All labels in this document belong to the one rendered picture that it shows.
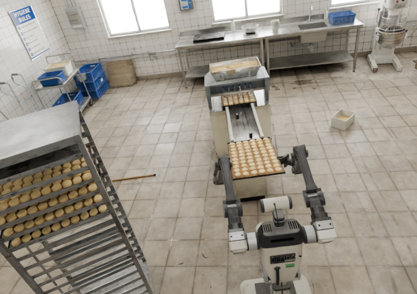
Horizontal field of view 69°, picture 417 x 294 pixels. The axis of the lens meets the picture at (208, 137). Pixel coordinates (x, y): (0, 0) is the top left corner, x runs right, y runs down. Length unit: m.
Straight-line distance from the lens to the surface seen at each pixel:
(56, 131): 1.81
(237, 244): 1.64
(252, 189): 3.40
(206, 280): 3.02
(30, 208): 2.06
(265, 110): 3.64
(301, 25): 6.52
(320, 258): 3.12
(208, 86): 3.42
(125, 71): 7.22
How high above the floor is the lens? 2.56
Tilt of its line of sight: 33 degrees down
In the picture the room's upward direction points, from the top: 10 degrees counter-clockwise
